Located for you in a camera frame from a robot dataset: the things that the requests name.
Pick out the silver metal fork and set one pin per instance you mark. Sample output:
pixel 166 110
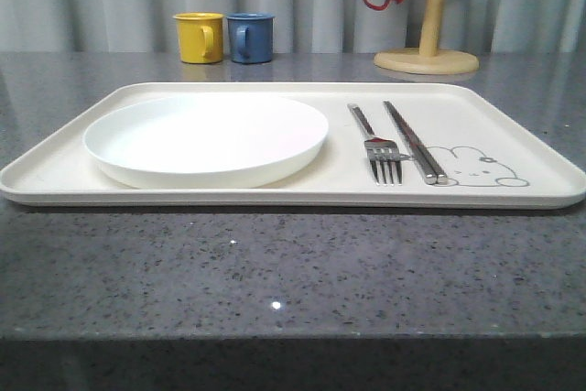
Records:
pixel 383 154

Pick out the white round plate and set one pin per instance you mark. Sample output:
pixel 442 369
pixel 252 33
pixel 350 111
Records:
pixel 206 141

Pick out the blue mug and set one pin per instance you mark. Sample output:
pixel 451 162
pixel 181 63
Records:
pixel 250 37

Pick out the yellow mug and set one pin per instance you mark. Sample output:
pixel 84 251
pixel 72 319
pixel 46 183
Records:
pixel 200 37

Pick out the wooden mug tree stand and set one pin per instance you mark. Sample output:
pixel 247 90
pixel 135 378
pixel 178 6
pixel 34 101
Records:
pixel 428 58

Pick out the cream rabbit serving tray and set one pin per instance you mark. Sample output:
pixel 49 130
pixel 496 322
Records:
pixel 459 151

